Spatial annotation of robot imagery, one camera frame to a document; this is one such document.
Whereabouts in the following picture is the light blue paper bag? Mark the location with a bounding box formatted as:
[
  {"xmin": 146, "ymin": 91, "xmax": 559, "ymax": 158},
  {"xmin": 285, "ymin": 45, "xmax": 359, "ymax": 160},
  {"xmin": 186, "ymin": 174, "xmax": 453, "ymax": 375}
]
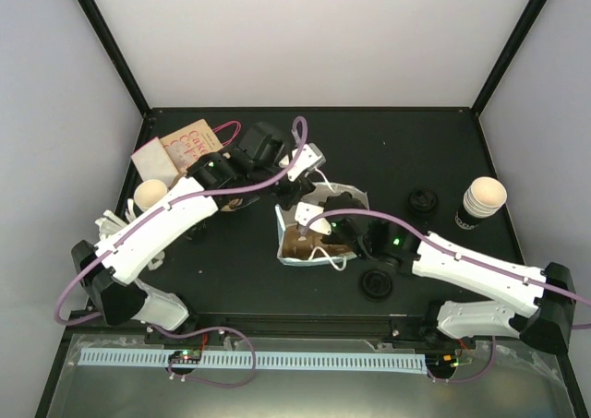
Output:
[{"xmin": 275, "ymin": 173, "xmax": 369, "ymax": 271}]

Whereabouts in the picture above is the black coffee lid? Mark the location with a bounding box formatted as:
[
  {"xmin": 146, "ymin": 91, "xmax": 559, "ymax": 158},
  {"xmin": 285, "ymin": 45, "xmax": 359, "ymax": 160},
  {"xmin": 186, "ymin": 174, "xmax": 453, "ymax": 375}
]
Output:
[
  {"xmin": 406, "ymin": 188, "xmax": 439, "ymax": 218},
  {"xmin": 358, "ymin": 269, "xmax": 393, "ymax": 302}
]

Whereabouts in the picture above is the brown pulp cup carrier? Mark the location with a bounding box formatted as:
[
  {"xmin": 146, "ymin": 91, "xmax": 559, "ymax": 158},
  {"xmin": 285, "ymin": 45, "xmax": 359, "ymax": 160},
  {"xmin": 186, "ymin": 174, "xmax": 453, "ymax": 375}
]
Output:
[{"xmin": 281, "ymin": 227, "xmax": 351, "ymax": 260}]

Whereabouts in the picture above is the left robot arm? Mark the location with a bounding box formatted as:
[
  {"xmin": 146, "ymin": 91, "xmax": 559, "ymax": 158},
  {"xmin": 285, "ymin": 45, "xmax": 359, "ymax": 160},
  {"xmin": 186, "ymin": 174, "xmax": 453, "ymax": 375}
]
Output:
[{"xmin": 67, "ymin": 116, "xmax": 314, "ymax": 331}]

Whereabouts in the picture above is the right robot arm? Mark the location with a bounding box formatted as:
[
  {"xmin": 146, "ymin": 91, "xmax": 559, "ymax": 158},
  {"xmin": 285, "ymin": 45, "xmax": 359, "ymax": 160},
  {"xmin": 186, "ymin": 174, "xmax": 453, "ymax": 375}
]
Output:
[{"xmin": 322, "ymin": 192, "xmax": 575, "ymax": 355}]

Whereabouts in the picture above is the white pink-edged napkin pack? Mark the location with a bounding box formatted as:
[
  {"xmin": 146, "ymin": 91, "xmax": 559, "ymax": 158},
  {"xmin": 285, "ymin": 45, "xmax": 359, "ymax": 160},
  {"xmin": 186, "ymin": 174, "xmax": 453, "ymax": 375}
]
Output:
[{"xmin": 131, "ymin": 137, "xmax": 178, "ymax": 186}]

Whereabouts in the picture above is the brown Cakes paper bag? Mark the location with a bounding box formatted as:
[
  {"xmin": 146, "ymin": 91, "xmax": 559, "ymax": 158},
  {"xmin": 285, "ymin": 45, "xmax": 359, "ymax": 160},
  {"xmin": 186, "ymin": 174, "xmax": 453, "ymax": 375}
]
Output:
[{"xmin": 160, "ymin": 119, "xmax": 242, "ymax": 172}]

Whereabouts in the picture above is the left paper cup stack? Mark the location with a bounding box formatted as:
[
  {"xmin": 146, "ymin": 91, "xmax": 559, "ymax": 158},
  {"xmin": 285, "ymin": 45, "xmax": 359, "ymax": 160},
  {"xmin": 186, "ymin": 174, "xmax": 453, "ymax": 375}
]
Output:
[{"xmin": 133, "ymin": 179, "xmax": 168, "ymax": 212}]

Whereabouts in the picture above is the paper cup stack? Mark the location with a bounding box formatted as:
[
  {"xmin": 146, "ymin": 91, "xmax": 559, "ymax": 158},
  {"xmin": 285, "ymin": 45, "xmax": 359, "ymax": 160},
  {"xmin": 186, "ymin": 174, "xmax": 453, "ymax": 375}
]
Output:
[
  {"xmin": 455, "ymin": 176, "xmax": 507, "ymax": 231},
  {"xmin": 133, "ymin": 179, "xmax": 168, "ymax": 212}
]

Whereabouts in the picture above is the right paper cup stack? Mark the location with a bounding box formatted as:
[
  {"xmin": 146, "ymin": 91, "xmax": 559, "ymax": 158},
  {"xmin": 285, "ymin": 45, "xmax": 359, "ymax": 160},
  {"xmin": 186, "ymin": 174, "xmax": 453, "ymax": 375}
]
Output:
[{"xmin": 455, "ymin": 176, "xmax": 507, "ymax": 231}]

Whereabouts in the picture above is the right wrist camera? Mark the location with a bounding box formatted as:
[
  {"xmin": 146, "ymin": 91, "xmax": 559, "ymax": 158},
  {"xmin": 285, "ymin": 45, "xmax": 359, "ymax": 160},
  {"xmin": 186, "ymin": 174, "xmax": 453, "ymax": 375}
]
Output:
[{"xmin": 295, "ymin": 202, "xmax": 332, "ymax": 235}]

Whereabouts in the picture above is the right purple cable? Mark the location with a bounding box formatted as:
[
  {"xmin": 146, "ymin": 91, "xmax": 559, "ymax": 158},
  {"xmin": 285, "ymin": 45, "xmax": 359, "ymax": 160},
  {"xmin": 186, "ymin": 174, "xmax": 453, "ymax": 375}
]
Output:
[{"xmin": 299, "ymin": 209, "xmax": 591, "ymax": 330}]

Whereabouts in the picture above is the purple cable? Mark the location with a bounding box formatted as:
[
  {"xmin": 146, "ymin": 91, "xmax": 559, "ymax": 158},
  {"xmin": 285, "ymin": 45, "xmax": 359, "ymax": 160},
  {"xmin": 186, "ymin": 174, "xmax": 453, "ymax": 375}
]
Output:
[
  {"xmin": 54, "ymin": 115, "xmax": 309, "ymax": 326},
  {"xmin": 299, "ymin": 209, "xmax": 591, "ymax": 330}
]

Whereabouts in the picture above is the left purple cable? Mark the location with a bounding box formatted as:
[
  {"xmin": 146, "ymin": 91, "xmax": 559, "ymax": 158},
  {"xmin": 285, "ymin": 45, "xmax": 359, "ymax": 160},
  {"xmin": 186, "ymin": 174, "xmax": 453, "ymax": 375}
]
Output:
[{"xmin": 54, "ymin": 115, "xmax": 309, "ymax": 326}]

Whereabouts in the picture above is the light blue slotted cable duct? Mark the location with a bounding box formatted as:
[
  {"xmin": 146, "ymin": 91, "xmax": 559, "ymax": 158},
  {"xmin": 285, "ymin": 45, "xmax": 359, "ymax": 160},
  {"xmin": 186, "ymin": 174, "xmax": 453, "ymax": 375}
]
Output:
[{"xmin": 78, "ymin": 348, "xmax": 428, "ymax": 375}]

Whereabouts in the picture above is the black left frame post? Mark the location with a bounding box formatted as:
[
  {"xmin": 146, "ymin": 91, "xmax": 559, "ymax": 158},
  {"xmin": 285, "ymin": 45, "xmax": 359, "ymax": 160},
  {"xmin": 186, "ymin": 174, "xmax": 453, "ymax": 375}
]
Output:
[{"xmin": 77, "ymin": 0, "xmax": 151, "ymax": 116}]

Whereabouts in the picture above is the black frame post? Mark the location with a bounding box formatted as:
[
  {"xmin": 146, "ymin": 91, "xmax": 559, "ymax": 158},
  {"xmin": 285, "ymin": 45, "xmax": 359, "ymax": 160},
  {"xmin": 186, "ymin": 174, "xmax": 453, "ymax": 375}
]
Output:
[
  {"xmin": 77, "ymin": 0, "xmax": 151, "ymax": 116},
  {"xmin": 471, "ymin": 0, "xmax": 548, "ymax": 117}
]

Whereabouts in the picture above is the black right frame post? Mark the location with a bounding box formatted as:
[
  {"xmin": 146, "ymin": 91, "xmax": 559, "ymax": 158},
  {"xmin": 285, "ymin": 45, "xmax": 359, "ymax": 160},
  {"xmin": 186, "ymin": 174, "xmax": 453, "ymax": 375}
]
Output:
[{"xmin": 471, "ymin": 0, "xmax": 548, "ymax": 117}]

